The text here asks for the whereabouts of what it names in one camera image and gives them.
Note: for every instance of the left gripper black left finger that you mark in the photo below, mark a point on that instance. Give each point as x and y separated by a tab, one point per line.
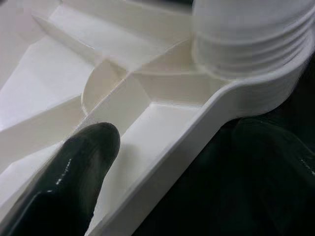
64	186

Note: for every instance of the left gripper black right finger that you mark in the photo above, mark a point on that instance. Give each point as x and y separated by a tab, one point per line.
283	184

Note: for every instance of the black table cloth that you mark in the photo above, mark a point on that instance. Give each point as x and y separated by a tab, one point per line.
209	184

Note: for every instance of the white plastic table leg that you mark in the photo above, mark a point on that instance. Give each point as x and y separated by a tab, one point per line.
246	24

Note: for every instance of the white plastic children table top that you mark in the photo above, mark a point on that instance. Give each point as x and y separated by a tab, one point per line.
160	135

